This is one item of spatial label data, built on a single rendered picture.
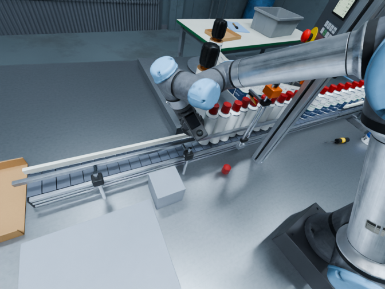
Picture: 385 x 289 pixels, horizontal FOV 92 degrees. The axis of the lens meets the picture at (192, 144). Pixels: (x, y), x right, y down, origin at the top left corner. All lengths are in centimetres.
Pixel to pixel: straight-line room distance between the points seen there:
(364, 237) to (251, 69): 40
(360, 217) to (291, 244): 33
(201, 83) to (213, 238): 50
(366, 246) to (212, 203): 44
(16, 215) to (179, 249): 50
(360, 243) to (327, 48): 36
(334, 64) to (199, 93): 26
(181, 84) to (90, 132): 56
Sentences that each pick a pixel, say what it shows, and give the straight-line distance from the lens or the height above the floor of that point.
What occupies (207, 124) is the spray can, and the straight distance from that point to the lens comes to 73.
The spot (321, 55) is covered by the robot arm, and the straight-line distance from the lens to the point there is 46.
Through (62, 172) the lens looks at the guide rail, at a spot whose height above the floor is 96.
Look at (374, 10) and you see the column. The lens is 66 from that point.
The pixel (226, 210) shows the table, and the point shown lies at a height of 83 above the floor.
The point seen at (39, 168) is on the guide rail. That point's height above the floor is 91.
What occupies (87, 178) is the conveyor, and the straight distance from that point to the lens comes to 73.
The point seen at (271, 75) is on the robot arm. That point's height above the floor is 130.
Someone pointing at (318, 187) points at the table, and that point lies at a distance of 104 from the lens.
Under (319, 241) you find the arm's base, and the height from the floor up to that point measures 95.
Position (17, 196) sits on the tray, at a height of 83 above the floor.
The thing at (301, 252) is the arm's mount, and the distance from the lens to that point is 73.
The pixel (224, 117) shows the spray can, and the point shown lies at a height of 104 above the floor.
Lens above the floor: 148
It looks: 48 degrees down
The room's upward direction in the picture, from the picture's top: 16 degrees clockwise
